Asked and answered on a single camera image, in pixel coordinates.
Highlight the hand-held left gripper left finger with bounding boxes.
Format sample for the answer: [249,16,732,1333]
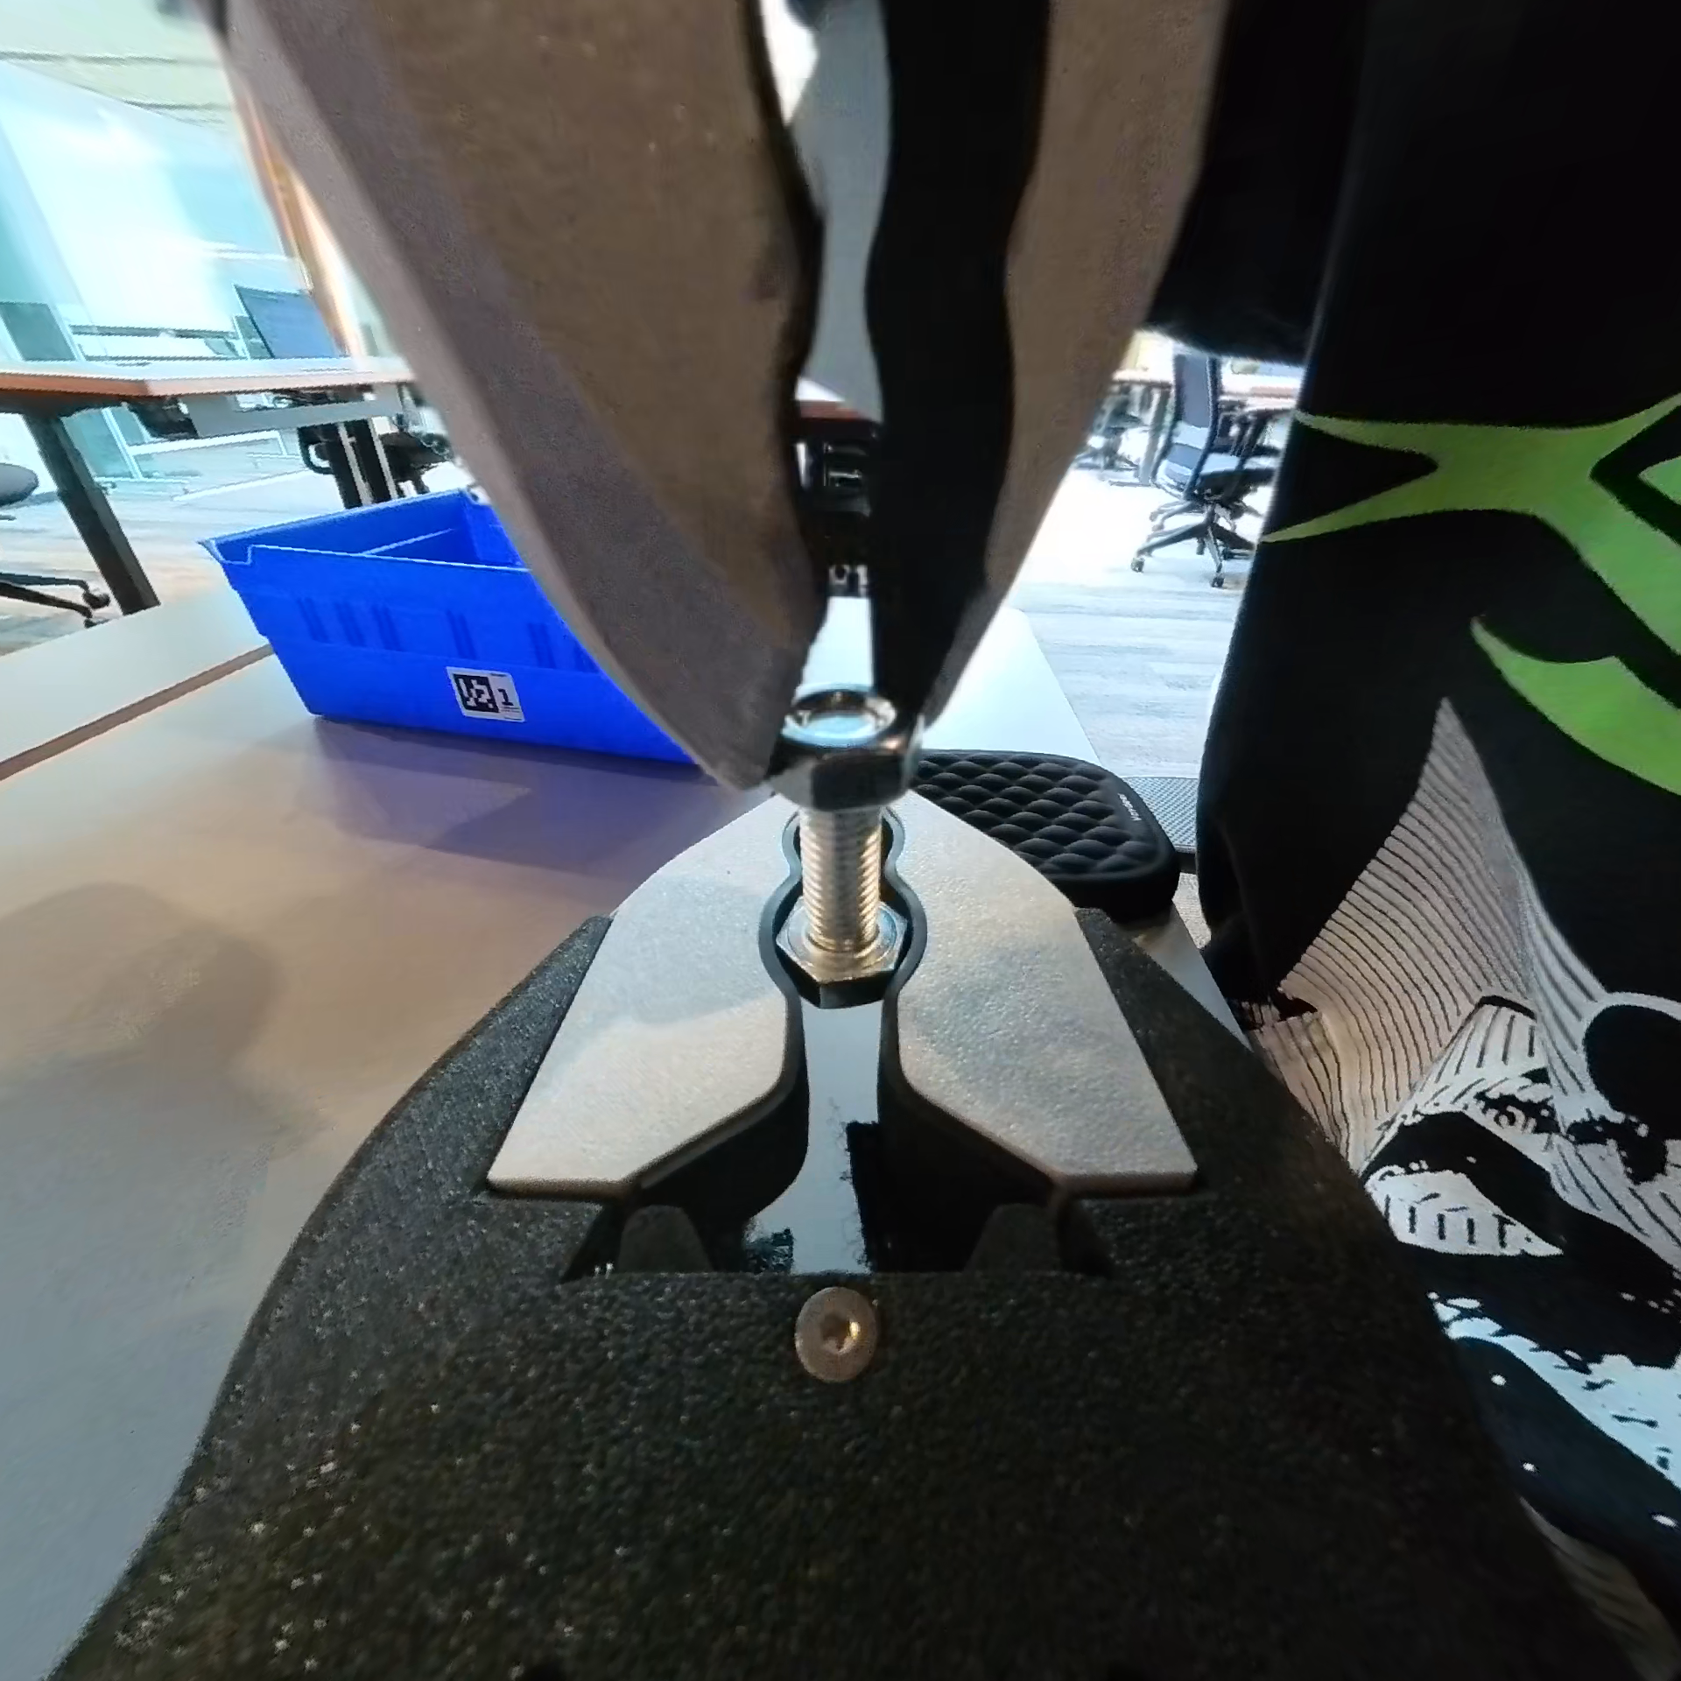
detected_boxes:
[486,801,813,1199]

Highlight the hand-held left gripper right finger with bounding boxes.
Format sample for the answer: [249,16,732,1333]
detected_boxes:
[880,801,1198,1199]

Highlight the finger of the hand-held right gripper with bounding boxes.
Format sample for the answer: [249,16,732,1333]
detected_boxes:
[864,0,1233,726]
[215,0,829,793]

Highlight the silver hex nut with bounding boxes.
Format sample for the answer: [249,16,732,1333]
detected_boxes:
[774,906,915,984]

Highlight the silver hex bolt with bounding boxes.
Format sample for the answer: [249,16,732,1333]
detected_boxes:
[772,689,925,958]

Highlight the black quilted wrist rest pad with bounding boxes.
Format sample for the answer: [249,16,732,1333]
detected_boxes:
[907,749,1184,921]

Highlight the black office chair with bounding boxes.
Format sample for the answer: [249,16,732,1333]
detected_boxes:
[1076,381,1146,476]
[0,461,114,623]
[1129,348,1284,589]

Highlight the dark computer monitor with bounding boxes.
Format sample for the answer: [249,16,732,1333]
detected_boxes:
[234,284,346,360]

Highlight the person's black printed shirt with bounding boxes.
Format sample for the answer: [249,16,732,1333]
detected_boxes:
[1194,328,1681,1681]

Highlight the blue plastic bin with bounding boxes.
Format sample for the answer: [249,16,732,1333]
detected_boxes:
[200,488,697,766]

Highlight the wooden office desk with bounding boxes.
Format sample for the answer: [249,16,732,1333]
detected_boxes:
[0,356,421,614]

